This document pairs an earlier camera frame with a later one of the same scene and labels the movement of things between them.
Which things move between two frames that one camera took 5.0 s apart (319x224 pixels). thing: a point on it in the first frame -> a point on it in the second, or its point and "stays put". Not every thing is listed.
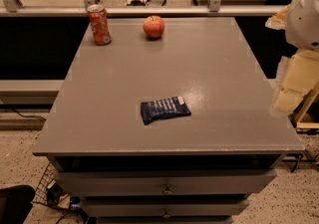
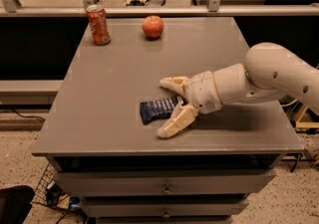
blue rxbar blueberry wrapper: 163,109 stays put
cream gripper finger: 301,79 -> 178,84
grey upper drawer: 166,182 stays put
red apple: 154,27 stays put
